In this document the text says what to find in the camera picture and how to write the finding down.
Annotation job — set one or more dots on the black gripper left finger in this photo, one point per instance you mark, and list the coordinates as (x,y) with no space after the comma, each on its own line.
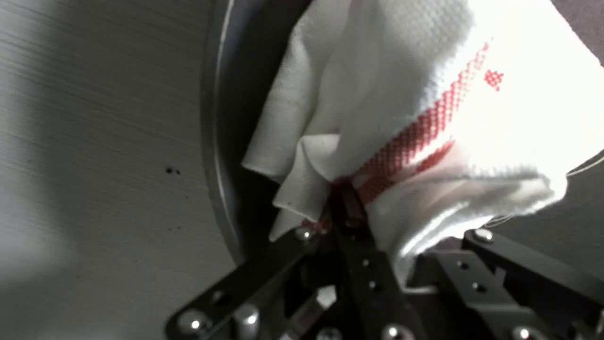
(265,283)

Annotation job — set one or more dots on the white towel red stripe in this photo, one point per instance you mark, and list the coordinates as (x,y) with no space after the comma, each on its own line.
(408,81)

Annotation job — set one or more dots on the dark frying pan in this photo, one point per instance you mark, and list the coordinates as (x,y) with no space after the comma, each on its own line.
(242,94)

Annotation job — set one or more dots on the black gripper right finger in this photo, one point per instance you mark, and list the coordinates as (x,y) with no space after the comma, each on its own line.
(503,283)

